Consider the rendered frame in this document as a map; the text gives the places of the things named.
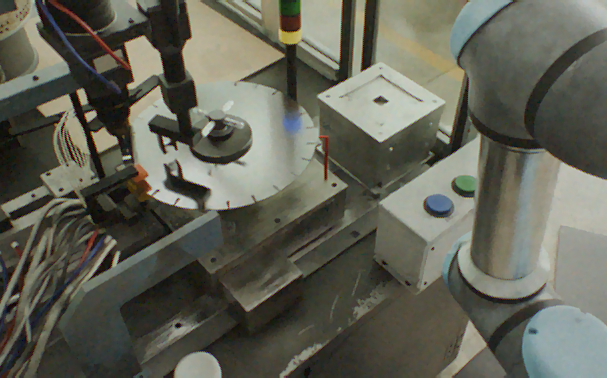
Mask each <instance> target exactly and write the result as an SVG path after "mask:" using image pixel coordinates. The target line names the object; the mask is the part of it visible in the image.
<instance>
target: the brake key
mask: <svg viewBox="0 0 607 378"><path fill-rule="evenodd" d="M427 208H428V209H429V211H431V212H432V213H435V214H439V215H443V214H446V213H448V212H449V211H450V209H451V201H450V200H449V199H448V198H447V197H446V196H444V194H440V193H435V194H432V195H430V197H429V198H428V200H427Z"/></svg>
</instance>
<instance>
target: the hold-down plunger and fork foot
mask: <svg viewBox="0 0 607 378"><path fill-rule="evenodd" d="M176 117H177V120H174V119H171V118H167V117H164V116H161V115H158V114H156V115H155V116H154V117H153V118H152V119H151V120H150V121H149V122H148V126H149V130H150V132H152V133H154V134H156V137H157V141H158V145H159V148H160V151H161V152H162V154H163V155H167V152H166V146H164V142H163V138H162V136H163V137H167V138H170V141H171V142H172V144H173V146H174V149H175V151H178V145H177V141H178V142H181V143H184V144H187V145H189V147H192V148H194V147H195V145H196V144H197V143H198V142H199V141H200V140H201V139H202V132H201V129H200V128H198V127H195V126H193V125H192V120H191V114H190V110H189V111H187V112H184V113H178V114H176Z"/></svg>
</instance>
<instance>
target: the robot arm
mask: <svg viewBox="0 0 607 378"><path fill-rule="evenodd" d="M450 51H451V54H452V56H453V58H454V59H455V63H456V64H457V66H458V67H460V68H461V70H462V69H463V71H465V72H466V73H467V75H468V78H469V92H468V117H469V120H470V122H471V124H472V126H473V127H474V128H475V130H476V131H477V132H478V133H479V134H480V140H479V152H478V163H477V174H476V185H475V197H474V208H473V219H472V231H470V232H468V233H466V234H464V235H463V236H462V238H460V239H459V240H458V241H457V242H456V243H455V244H454V245H453V246H452V249H453V250H452V251H450V252H447V253H446V255H445V257H444V259H443V262H442V277H444V281H445V283H446V284H447V287H448V290H449V292H450V294H451V295H452V297H453V298H454V299H455V300H456V301H457V302H458V303H459V305H460V307H461V309H462V310H463V312H465V313H466V315H467V316H468V317H469V319H470V320H471V322H472V323H473V325H474V326H475V328H476V330H477V332H478V333H479V335H480V336H481V338H483V339H484V341H485V342H486V344H487V345H488V347H489V349H490V351H491V352H492V354H493V355H494V357H495V358H496V360H498V361H499V363H500V364H501V366H502V368H503V369H504V371H505V372H506V374H505V375H503V376H501V377H500V378H607V327H606V325H605V324H603V323H602V322H601V321H600V320H599V319H597V318H596V317H594V316H592V315H590V314H588V312H587V313H586V315H585V313H582V312H581V310H579V309H578V308H574V307H569V306H565V305H564V304H563V302H562V300H561V299H560V298H559V296H558V295H557V294H556V293H555V291H553V290H552V289H551V288H550V286H549V285H548V284H547V279H548V275H549V271H550V261H549V256H548V254H547V250H546V249H545V247H543V245H542V243H543V239H544V235H545V230H546V226H548V222H549V217H550V212H551V208H552V204H553V200H554V196H555V191H556V186H557V182H558V178H559V173H560V169H561V165H562V163H564V164H565V165H568V166H570V167H572V168H574V169H576V170H579V171H581V172H584V173H586V174H589V175H592V176H594V177H598V178H601V179H604V180H607V6H606V5H605V4H603V3H602V2H600V1H599V0H471V1H470V2H468V3H467V4H466V5H465V7H464V8H463V9H462V12H461V13H460V15H458V17H457V19H456V21H455V23H454V25H453V27H452V30H451V34H450Z"/></svg>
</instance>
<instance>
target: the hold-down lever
mask: <svg viewBox="0 0 607 378"><path fill-rule="evenodd" d="M161 4H162V8H163V9H164V14H165V15H166V16H167V17H168V20H169V26H170V31H171V37H172V43H173V47H174V48H180V47H183V42H181V36H180V29H179V23H178V18H177V16H178V14H179V4H178V0H161Z"/></svg>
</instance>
